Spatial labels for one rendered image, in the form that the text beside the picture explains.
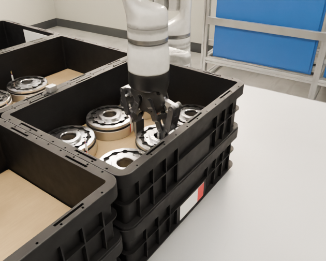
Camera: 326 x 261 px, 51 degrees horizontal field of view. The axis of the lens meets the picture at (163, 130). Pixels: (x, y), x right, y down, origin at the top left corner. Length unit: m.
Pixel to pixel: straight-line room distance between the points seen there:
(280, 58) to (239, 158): 1.70
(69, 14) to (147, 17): 4.20
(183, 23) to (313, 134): 0.48
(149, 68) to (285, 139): 0.54
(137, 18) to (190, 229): 0.41
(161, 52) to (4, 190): 0.36
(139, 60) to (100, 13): 3.82
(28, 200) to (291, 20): 2.12
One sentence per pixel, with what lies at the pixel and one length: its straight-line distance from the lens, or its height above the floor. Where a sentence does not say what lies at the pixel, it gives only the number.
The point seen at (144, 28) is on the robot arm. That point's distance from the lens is 0.57.
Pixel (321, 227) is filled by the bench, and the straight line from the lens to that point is 0.78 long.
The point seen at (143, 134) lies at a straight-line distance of 0.69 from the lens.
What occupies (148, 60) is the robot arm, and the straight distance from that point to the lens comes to 0.59.
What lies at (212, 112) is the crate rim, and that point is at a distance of 0.65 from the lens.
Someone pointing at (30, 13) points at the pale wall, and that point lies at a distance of 4.68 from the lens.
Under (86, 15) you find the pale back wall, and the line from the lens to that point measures 4.56.
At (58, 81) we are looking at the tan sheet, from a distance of 1.03.
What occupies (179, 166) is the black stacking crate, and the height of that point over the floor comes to 0.86.
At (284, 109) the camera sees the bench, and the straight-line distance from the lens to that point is 1.18.
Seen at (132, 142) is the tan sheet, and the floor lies 0.83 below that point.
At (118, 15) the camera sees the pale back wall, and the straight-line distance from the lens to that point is 4.23.
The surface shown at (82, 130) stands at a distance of 0.72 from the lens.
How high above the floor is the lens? 1.23
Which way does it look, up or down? 32 degrees down
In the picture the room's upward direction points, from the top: straight up
